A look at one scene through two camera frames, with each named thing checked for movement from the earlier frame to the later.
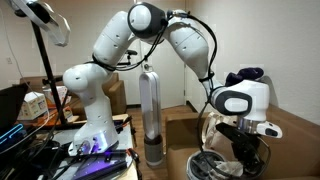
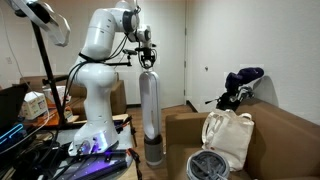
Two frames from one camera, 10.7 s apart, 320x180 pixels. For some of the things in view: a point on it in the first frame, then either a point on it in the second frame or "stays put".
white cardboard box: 33,106 stays put
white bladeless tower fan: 150,90 stays put
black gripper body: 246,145 → 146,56
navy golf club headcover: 247,73 stays put
